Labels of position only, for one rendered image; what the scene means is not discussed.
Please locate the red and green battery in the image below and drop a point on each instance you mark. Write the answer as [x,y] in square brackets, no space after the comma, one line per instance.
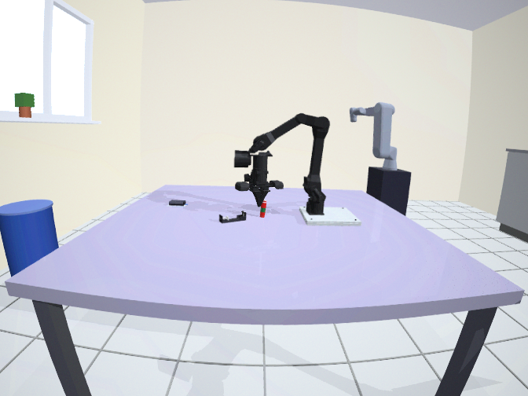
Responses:
[263,209]

